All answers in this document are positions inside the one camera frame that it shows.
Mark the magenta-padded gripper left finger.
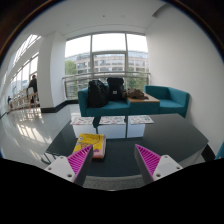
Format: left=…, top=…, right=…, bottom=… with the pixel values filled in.
left=44, top=144, right=95, bottom=187

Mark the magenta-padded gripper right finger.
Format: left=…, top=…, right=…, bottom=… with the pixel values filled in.
left=134, top=143, right=184, bottom=185

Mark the colourful printed towel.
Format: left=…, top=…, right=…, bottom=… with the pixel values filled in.
left=72, top=133, right=107, bottom=160

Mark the printed paper sheet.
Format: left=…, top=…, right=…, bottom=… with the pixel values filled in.
left=128, top=115, right=155, bottom=125
left=98, top=115, right=126, bottom=126
left=70, top=116, right=95, bottom=126

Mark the teal armchair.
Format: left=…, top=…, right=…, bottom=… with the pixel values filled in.
left=144, top=85, right=191, bottom=119
left=215, top=141, right=224, bottom=161

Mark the row of wooden chairs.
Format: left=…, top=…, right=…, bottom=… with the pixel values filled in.
left=9, top=92, right=40, bottom=111

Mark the teal sofa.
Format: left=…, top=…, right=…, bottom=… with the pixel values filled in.
left=77, top=85, right=131, bottom=118

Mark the brown jacket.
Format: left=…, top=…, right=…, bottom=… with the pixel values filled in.
left=121, top=88, right=150, bottom=100

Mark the large black backpack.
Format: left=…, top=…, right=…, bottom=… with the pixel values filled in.
left=87, top=79, right=110, bottom=109

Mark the metal window railing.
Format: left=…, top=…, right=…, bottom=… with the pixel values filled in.
left=62, top=71, right=151, bottom=100

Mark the black backpack with label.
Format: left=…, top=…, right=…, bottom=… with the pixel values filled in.
left=106, top=77, right=126, bottom=102

